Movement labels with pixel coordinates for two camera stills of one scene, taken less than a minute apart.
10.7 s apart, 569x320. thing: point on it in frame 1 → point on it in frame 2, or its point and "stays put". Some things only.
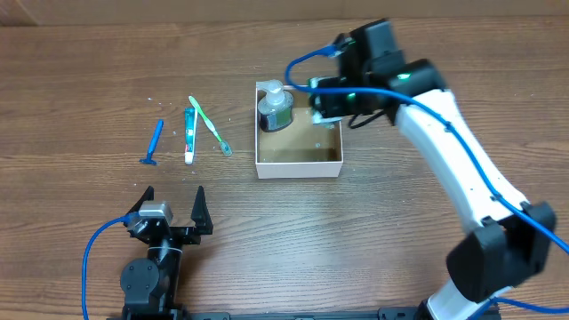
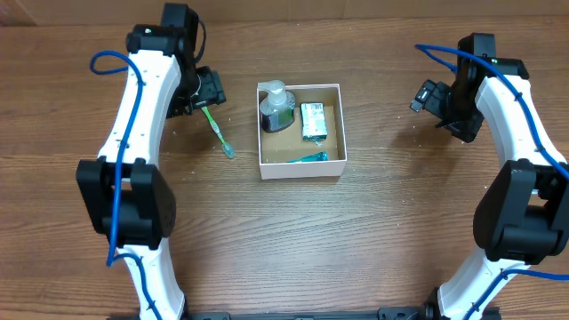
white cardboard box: (302, 148) stays put
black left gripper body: (185, 236) → (197, 84)
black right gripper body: (339, 103) → (458, 110)
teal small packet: (189, 133) → (316, 156)
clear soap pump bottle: (275, 110) stays put
